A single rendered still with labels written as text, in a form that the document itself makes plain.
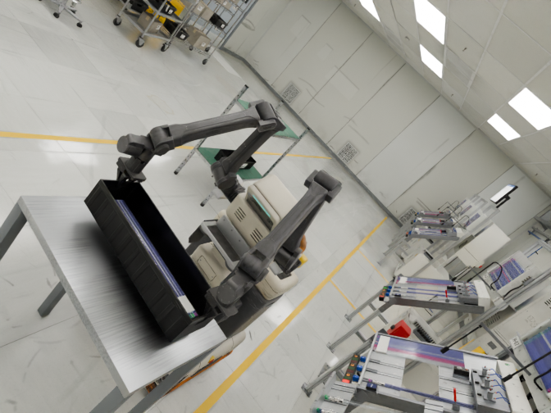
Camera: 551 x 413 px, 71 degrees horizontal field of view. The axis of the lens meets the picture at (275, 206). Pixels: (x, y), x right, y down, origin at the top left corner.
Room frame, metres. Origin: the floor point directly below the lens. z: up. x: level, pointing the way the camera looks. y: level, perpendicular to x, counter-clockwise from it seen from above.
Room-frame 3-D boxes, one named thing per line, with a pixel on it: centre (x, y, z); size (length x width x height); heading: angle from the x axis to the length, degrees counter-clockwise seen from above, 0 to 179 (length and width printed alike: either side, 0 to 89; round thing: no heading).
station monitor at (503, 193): (6.54, -2.42, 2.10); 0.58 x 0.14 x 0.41; 168
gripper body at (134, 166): (1.18, 0.45, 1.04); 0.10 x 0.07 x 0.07; 72
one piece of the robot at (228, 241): (1.52, 0.04, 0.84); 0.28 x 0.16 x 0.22; 72
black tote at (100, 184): (1.08, 0.18, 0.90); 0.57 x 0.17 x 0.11; 72
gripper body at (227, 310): (1.00, -0.09, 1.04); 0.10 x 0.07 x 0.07; 72
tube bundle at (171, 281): (1.08, 0.18, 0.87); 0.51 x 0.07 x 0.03; 72
